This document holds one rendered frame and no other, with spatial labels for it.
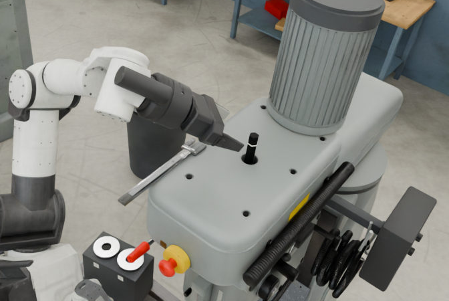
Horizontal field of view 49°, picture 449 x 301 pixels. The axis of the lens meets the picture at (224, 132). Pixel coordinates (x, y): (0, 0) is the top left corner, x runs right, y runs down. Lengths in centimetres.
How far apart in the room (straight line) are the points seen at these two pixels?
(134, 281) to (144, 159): 186
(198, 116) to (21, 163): 41
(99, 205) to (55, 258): 235
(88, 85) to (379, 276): 88
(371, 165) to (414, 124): 323
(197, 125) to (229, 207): 18
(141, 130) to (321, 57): 237
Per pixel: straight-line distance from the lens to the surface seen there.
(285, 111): 118
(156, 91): 85
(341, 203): 143
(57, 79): 101
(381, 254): 135
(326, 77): 111
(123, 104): 86
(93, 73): 96
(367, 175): 167
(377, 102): 165
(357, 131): 150
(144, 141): 339
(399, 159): 444
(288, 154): 112
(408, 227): 132
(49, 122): 111
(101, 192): 360
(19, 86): 107
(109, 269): 179
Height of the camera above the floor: 261
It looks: 39 degrees down
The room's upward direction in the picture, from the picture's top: 9 degrees clockwise
